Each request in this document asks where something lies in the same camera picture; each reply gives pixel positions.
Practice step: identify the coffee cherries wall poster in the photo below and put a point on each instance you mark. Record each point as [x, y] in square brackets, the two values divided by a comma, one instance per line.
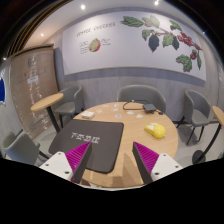
[132, 39]

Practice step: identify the small white box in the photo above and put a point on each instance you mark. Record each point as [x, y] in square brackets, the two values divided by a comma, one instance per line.
[87, 115]

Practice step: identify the grey chair front left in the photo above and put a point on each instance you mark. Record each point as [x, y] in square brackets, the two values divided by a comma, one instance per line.
[22, 148]

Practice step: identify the grey chair left back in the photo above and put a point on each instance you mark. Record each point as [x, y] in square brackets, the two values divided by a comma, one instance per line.
[72, 102]

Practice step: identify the round wooden table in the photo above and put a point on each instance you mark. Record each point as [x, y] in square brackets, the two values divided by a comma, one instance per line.
[125, 172]

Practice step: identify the wooden wall panel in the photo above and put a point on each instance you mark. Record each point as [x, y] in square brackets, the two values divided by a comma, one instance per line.
[32, 77]

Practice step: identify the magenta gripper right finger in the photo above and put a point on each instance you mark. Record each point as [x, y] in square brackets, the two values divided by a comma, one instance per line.
[153, 166]

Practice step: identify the black power adapter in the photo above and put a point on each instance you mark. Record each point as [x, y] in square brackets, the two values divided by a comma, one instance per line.
[149, 107]

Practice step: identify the grey chair right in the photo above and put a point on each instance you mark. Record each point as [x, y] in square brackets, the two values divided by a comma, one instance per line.
[196, 111]

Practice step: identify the dark grey mouse pad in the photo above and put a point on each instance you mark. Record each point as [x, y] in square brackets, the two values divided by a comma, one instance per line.
[104, 136]

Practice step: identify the small round side table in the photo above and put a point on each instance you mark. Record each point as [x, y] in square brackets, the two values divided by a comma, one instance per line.
[46, 103]

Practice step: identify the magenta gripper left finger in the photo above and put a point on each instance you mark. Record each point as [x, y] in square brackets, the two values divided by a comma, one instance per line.
[70, 165]

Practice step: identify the grey chair behind table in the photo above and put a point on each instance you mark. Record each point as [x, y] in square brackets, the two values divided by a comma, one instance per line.
[143, 94]

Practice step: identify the yellow computer mouse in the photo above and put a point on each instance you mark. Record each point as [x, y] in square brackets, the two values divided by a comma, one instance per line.
[156, 130]

